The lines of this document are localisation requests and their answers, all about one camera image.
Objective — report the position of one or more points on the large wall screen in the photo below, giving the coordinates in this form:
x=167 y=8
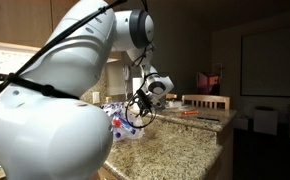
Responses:
x=271 y=63

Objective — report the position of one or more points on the reddish standing frame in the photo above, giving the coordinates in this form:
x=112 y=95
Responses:
x=206 y=81

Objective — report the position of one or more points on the wooden wall cabinet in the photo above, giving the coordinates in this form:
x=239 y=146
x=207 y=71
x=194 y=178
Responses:
x=18 y=20

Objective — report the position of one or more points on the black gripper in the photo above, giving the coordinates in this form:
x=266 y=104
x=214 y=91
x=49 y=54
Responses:
x=147 y=101

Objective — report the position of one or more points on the white wall outlet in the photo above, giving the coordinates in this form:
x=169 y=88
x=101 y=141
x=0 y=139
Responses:
x=96 y=97

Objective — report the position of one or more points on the orange marker pen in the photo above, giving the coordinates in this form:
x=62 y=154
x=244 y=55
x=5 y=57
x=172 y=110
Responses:
x=189 y=113

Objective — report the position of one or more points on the clear plastic bag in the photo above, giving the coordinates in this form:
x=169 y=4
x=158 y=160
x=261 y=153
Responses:
x=121 y=131

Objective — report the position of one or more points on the pale cutting board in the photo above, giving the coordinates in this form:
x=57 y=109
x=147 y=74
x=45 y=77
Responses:
x=115 y=80

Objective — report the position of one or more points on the clear glass plate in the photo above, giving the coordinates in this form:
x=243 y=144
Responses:
x=188 y=108

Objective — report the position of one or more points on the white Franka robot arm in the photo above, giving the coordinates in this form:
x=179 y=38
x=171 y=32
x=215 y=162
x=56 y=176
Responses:
x=51 y=143

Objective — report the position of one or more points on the flat black remote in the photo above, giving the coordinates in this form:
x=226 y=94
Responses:
x=208 y=119

